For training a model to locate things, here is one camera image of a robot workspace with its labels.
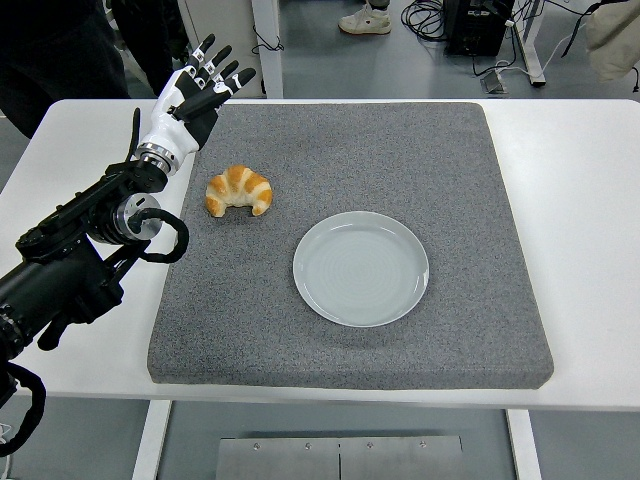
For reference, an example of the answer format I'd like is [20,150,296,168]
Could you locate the round grey plate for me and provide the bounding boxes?
[292,210,431,328]

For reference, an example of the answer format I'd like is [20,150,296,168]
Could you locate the white table leg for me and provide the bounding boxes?
[505,408,544,480]
[130,399,174,480]

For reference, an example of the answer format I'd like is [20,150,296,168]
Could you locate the golden croissant bread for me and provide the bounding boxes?
[204,164,274,218]

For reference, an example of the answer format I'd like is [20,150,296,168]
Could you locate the person's white shoe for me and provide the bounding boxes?
[338,0,393,36]

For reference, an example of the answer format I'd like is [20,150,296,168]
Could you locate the grey speckled mat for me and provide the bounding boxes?
[147,102,555,391]

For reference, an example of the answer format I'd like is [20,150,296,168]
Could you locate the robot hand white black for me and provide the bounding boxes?
[141,33,258,154]

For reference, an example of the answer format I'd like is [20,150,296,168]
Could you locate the beige cloth bag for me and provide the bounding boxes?
[584,0,640,84]

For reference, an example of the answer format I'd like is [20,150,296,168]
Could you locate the white cabinet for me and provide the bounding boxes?
[177,0,259,99]

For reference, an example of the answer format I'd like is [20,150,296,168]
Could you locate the black computer case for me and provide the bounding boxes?
[444,0,516,57]

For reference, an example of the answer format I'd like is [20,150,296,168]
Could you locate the white desk leg with foot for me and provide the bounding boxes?
[509,0,547,89]

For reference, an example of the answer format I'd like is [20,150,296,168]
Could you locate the grey metal plate with screws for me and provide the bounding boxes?
[218,435,465,480]

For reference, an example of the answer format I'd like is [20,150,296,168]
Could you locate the black cable bundle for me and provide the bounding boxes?
[402,0,454,44]

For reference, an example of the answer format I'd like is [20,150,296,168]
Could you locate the grey floor pedal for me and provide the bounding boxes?
[479,69,509,96]

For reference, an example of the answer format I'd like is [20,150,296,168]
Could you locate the person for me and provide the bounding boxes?
[0,0,191,139]

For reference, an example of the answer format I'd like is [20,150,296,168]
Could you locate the white desk post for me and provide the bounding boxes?
[249,0,285,100]

